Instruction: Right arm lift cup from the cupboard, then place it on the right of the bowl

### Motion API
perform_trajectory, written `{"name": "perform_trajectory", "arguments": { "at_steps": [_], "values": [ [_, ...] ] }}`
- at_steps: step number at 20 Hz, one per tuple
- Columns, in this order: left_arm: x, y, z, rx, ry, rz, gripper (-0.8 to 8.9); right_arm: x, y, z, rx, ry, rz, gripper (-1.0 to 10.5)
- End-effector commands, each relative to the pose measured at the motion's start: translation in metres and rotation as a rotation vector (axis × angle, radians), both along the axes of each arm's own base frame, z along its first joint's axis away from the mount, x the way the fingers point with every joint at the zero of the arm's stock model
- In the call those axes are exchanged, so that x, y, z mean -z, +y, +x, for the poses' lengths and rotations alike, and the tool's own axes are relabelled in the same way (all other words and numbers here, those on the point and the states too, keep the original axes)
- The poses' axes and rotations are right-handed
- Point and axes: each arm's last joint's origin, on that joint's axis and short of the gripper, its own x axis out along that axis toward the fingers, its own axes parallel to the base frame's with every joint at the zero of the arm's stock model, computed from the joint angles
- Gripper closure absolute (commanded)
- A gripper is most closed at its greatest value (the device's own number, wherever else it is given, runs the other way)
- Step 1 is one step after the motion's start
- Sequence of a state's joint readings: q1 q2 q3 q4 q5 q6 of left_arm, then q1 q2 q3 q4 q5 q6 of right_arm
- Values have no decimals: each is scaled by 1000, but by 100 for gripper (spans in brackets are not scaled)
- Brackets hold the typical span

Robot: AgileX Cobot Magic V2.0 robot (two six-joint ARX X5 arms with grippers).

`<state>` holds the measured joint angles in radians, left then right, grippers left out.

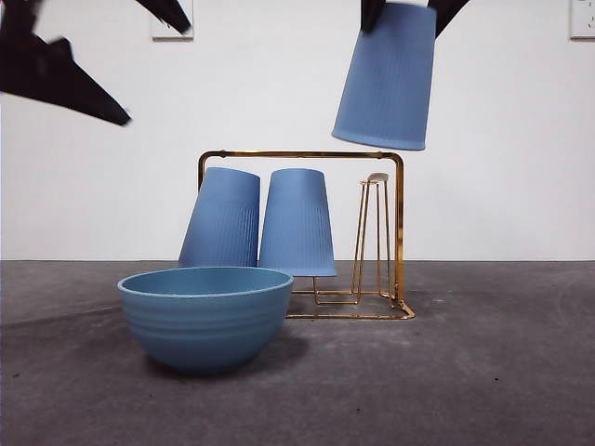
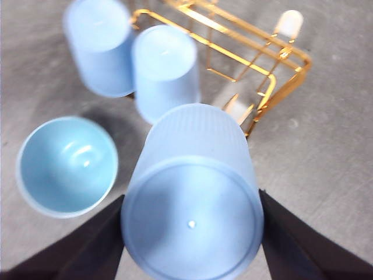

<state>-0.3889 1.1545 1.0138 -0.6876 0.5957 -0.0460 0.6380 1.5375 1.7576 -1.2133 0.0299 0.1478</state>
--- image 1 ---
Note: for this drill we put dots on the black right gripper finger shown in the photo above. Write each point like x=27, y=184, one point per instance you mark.
x=447, y=11
x=373, y=14

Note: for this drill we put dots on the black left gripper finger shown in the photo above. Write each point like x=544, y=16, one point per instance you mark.
x=51, y=79
x=172, y=13

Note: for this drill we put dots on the white wall socket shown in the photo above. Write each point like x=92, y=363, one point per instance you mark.
x=583, y=21
x=162, y=31

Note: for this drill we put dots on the blue ribbed cup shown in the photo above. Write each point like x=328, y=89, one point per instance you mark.
x=223, y=218
x=386, y=83
x=295, y=223

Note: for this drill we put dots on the blue ribbed bowl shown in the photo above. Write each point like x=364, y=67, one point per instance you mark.
x=204, y=325

